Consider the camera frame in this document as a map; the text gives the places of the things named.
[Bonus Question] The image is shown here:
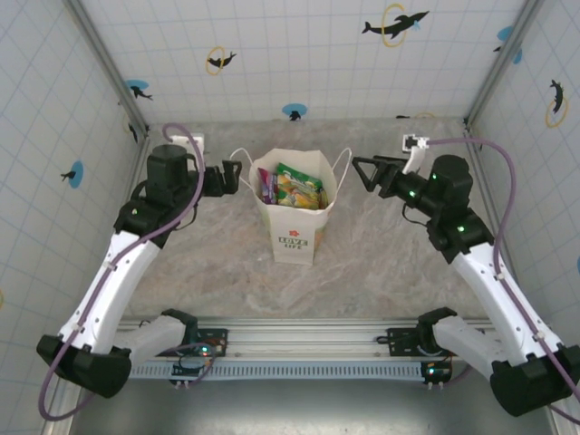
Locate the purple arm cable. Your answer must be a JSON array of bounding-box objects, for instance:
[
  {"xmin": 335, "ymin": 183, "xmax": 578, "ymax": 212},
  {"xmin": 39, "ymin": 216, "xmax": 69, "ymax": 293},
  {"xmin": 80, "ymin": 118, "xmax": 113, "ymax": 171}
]
[
  {"xmin": 425, "ymin": 137, "xmax": 580, "ymax": 425},
  {"xmin": 38, "ymin": 122, "xmax": 206, "ymax": 422}
]

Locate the small control board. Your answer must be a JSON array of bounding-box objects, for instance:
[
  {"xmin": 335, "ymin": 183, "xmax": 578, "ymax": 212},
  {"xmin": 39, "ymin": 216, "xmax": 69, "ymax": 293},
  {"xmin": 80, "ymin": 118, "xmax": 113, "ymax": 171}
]
[
  {"xmin": 420, "ymin": 360, "xmax": 454, "ymax": 391},
  {"xmin": 169, "ymin": 362, "xmax": 214, "ymax": 390}
]

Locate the large dolphin yellow ring sticker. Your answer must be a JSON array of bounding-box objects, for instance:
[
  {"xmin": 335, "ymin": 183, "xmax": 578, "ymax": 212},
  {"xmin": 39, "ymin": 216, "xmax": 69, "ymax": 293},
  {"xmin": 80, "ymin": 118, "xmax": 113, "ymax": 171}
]
[{"xmin": 361, "ymin": 3, "xmax": 430, "ymax": 49}]

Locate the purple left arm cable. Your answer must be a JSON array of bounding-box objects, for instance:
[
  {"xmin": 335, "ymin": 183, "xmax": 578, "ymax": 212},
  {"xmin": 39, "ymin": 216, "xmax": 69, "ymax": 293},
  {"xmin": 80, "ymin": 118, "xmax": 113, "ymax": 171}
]
[{"xmin": 38, "ymin": 122, "xmax": 206, "ymax": 422}]

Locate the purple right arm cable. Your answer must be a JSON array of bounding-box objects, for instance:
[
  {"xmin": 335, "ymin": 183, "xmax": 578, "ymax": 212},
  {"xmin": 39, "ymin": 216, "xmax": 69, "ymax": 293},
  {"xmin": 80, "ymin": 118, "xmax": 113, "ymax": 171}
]
[{"xmin": 425, "ymin": 137, "xmax": 580, "ymax": 425}]

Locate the white slotted cable duct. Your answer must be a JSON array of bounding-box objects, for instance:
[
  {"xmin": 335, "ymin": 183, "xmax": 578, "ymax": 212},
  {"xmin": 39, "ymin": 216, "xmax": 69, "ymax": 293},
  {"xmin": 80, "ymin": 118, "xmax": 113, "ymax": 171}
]
[{"xmin": 130, "ymin": 362, "xmax": 430, "ymax": 382}]

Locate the aluminium rail base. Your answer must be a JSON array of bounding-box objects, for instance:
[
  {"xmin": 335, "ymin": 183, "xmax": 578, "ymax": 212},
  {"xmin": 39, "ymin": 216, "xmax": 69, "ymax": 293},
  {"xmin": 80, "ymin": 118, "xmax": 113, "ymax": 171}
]
[{"xmin": 118, "ymin": 314, "xmax": 499, "ymax": 363}]

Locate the aluminium corner post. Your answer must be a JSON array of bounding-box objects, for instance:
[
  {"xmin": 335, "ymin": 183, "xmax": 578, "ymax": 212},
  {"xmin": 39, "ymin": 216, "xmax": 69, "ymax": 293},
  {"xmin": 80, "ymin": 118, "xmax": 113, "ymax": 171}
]
[
  {"xmin": 62, "ymin": 0, "xmax": 151, "ymax": 135},
  {"xmin": 462, "ymin": 0, "xmax": 550, "ymax": 127}
]

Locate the white illustrated paper bag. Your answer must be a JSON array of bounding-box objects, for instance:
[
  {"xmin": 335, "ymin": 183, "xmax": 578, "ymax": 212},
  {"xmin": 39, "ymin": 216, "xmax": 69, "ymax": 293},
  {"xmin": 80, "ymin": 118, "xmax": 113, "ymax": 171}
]
[{"xmin": 228, "ymin": 147, "xmax": 353, "ymax": 266}]

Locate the green Fox's candy bag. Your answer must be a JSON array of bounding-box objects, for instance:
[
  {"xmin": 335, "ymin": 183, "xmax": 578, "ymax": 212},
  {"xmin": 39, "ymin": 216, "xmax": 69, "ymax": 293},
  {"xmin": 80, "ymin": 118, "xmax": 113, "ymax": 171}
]
[{"xmin": 274, "ymin": 161, "xmax": 324, "ymax": 210}]

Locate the dolphin blue circle sticker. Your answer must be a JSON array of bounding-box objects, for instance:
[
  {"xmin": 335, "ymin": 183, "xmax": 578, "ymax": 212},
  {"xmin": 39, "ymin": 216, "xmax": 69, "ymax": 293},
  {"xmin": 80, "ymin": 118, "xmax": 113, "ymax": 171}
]
[
  {"xmin": 61, "ymin": 160, "xmax": 85, "ymax": 189},
  {"xmin": 493, "ymin": 24, "xmax": 525, "ymax": 64},
  {"xmin": 124, "ymin": 79, "xmax": 154, "ymax": 102},
  {"xmin": 281, "ymin": 102, "xmax": 308, "ymax": 122}
]

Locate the purple snack bag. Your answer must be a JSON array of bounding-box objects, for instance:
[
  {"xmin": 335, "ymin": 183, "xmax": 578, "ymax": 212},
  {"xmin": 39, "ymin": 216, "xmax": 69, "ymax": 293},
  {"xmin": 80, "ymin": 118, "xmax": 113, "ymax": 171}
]
[{"xmin": 256, "ymin": 167, "xmax": 278, "ymax": 205}]

